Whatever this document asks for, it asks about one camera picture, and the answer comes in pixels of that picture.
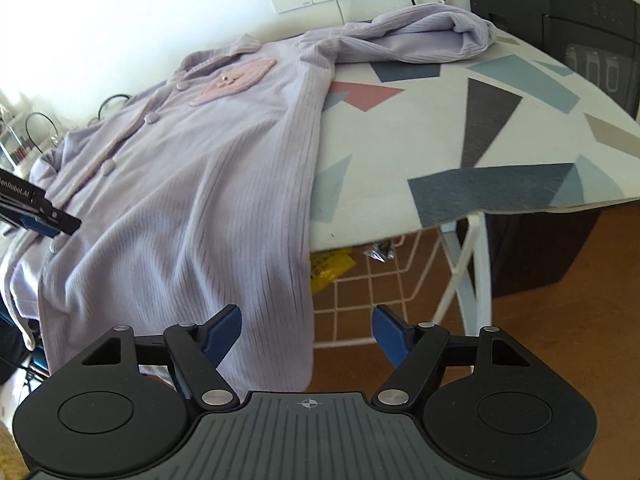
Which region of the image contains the thin black cable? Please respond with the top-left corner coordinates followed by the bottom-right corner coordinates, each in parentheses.
top-left (25, 112), bottom-right (57, 153)

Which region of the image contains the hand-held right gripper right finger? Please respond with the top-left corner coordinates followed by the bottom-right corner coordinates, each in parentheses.
top-left (372, 304), bottom-right (528, 408)

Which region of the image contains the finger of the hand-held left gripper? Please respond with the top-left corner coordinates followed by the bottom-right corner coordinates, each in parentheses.
top-left (0, 170), bottom-right (82, 235)
top-left (0, 205), bottom-right (58, 239)

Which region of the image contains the geometric patterned ironing board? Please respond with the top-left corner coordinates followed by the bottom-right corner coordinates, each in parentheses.
top-left (305, 30), bottom-right (640, 337)

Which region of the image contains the white wire basket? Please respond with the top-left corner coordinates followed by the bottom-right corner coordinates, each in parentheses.
top-left (311, 227), bottom-right (483, 350)

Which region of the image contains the dark cabinet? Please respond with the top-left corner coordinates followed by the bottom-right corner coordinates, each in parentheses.
top-left (487, 207), bottom-right (603, 302)

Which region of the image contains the black printer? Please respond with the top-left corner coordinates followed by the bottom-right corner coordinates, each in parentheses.
top-left (464, 0), bottom-right (640, 122)

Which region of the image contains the yellow plastic bag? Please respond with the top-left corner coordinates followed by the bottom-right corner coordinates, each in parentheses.
top-left (309, 252), bottom-right (358, 295)

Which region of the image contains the lavender ribbed pajama top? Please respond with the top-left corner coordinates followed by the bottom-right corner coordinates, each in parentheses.
top-left (0, 2), bottom-right (498, 393)

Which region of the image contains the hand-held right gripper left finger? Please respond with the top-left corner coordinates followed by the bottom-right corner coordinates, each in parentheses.
top-left (80, 305), bottom-right (243, 410)

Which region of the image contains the white charger cable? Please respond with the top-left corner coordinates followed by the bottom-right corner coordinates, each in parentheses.
top-left (324, 0), bottom-right (352, 25)

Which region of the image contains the thick black cable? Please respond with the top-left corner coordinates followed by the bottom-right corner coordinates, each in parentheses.
top-left (97, 92), bottom-right (132, 120)

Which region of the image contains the clear desk organizer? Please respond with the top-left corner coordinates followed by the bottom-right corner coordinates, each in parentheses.
top-left (0, 105), bottom-right (31, 171)

